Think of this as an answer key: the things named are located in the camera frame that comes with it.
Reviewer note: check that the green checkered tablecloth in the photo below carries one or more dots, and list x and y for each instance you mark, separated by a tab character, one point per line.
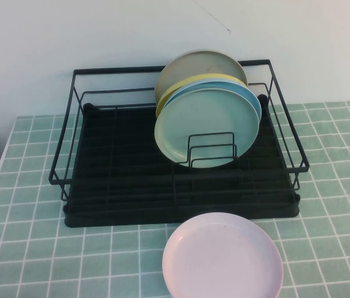
38	248

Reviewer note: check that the black dish drying rack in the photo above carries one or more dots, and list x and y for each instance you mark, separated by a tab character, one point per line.
116	217

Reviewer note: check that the light blue plate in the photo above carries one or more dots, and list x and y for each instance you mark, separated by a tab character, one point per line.
243	93

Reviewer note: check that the grey beige plate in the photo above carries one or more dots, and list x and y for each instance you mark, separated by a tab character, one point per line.
200	63

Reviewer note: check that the mint green plate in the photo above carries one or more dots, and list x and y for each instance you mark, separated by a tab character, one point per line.
206	121

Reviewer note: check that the yellow plate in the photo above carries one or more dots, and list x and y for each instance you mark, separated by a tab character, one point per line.
168	93

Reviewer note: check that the pale pink plate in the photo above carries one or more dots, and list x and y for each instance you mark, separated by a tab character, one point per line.
221	257

